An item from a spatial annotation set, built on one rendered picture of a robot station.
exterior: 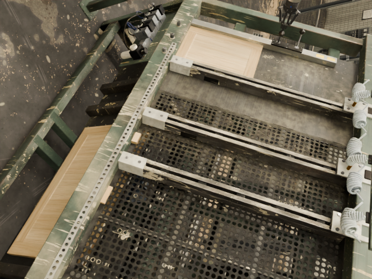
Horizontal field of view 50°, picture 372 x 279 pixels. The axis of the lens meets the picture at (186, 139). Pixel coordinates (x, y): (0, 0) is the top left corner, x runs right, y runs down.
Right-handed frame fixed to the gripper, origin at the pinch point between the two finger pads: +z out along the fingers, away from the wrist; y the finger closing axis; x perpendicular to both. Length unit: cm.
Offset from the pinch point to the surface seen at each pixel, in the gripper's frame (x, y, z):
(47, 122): 86, 120, 48
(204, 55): 26, 41, 15
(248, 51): 11.8, 15.9, 14.7
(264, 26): -21.5, 11.2, 17.7
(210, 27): 2.4, 44.3, 12.3
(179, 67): 46, 51, 12
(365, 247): 124, -58, 6
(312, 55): 1.1, -22.6, 12.4
